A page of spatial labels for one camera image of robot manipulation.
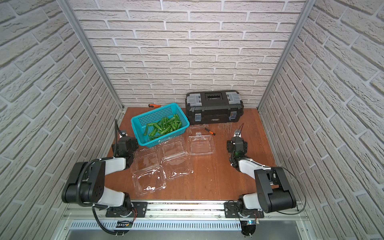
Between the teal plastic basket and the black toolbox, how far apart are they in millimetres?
80

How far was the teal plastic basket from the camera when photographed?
1.00 metres

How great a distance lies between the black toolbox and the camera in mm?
993
